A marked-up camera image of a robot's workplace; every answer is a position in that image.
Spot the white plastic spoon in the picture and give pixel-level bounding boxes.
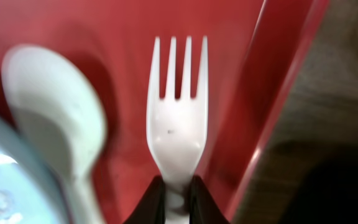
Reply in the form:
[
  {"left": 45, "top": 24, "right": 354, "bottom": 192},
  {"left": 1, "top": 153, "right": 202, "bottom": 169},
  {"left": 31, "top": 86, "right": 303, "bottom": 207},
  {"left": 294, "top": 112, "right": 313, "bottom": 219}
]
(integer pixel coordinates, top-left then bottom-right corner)
[{"left": 1, "top": 44, "right": 107, "bottom": 223}]

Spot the black plastic tray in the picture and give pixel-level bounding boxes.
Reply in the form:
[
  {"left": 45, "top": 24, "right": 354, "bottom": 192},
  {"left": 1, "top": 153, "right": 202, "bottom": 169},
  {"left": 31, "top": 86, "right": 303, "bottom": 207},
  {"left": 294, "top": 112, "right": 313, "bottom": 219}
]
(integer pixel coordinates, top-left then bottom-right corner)
[{"left": 278, "top": 157, "right": 358, "bottom": 224}]

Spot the light blue plate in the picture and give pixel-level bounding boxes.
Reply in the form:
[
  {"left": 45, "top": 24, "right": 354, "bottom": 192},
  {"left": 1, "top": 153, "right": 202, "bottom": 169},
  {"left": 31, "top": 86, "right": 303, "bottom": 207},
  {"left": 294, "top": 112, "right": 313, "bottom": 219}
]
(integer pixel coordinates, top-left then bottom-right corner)
[{"left": 0, "top": 118, "right": 70, "bottom": 224}]

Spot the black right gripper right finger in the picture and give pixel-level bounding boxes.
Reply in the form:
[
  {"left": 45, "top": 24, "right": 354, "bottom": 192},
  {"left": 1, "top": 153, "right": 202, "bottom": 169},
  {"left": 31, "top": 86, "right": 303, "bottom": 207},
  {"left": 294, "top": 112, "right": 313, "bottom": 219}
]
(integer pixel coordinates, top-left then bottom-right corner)
[{"left": 189, "top": 175, "right": 230, "bottom": 224}]

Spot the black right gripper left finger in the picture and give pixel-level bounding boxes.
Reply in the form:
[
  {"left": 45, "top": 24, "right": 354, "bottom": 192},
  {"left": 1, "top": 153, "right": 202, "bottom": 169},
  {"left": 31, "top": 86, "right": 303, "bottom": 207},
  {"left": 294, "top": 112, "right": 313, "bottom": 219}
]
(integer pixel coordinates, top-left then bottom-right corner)
[{"left": 124, "top": 175, "right": 165, "bottom": 224}]

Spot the red plastic tray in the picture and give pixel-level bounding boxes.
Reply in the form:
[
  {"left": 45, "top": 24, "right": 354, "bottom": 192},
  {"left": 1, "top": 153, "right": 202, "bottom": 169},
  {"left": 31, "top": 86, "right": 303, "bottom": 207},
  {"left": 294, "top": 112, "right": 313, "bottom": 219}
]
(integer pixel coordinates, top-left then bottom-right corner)
[{"left": 0, "top": 0, "right": 328, "bottom": 223}]

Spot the white plastic fork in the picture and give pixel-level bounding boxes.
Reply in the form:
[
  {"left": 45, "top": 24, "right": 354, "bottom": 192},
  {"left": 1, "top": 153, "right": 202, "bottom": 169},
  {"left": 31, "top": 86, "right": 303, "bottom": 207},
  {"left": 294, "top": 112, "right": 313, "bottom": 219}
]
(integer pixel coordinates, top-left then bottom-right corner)
[{"left": 146, "top": 36, "right": 209, "bottom": 224}]

